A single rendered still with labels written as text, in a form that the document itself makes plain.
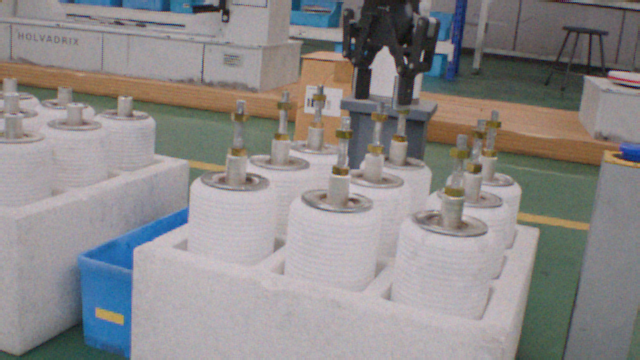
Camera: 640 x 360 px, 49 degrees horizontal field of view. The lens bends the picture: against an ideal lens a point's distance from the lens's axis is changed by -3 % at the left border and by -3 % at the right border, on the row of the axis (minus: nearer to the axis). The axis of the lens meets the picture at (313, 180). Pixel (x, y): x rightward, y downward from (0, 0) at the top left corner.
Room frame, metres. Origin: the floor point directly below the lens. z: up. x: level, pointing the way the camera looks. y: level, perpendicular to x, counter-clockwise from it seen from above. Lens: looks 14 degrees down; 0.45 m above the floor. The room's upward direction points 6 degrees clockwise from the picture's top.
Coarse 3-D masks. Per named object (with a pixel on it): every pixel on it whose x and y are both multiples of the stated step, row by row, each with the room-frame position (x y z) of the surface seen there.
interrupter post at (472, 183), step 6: (468, 174) 0.78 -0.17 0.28; (474, 174) 0.78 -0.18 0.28; (480, 174) 0.78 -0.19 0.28; (462, 180) 0.79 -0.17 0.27; (468, 180) 0.78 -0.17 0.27; (474, 180) 0.78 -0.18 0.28; (480, 180) 0.78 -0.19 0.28; (462, 186) 0.79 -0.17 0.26; (468, 186) 0.78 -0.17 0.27; (474, 186) 0.78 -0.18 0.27; (480, 186) 0.78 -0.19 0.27; (468, 192) 0.78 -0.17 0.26; (474, 192) 0.78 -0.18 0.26; (480, 192) 0.78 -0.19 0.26; (468, 198) 0.78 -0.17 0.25; (474, 198) 0.78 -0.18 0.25
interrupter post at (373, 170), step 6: (366, 156) 0.83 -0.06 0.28; (372, 156) 0.82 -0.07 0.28; (366, 162) 0.82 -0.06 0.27; (372, 162) 0.82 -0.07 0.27; (378, 162) 0.82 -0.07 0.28; (366, 168) 0.82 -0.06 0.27; (372, 168) 0.82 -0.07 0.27; (378, 168) 0.82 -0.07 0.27; (366, 174) 0.82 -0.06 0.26; (372, 174) 0.82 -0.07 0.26; (378, 174) 0.82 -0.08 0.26; (366, 180) 0.82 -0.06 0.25; (372, 180) 0.82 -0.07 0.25; (378, 180) 0.82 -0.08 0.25
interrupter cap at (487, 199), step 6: (438, 192) 0.79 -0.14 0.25; (486, 192) 0.81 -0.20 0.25; (480, 198) 0.79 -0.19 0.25; (486, 198) 0.79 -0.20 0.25; (492, 198) 0.79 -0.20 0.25; (498, 198) 0.79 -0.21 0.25; (468, 204) 0.75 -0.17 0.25; (474, 204) 0.75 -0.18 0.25; (480, 204) 0.75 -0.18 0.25; (486, 204) 0.76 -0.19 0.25; (492, 204) 0.76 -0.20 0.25; (498, 204) 0.76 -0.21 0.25
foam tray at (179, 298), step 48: (528, 240) 0.88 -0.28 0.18; (144, 288) 0.71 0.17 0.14; (192, 288) 0.69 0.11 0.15; (240, 288) 0.67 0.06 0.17; (288, 288) 0.65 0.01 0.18; (336, 288) 0.66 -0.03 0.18; (384, 288) 0.67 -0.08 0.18; (528, 288) 0.94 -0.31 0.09; (144, 336) 0.71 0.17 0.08; (192, 336) 0.69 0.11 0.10; (240, 336) 0.67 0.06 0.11; (288, 336) 0.65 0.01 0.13; (336, 336) 0.63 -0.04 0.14; (384, 336) 0.62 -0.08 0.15; (432, 336) 0.60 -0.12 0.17; (480, 336) 0.59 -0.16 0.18
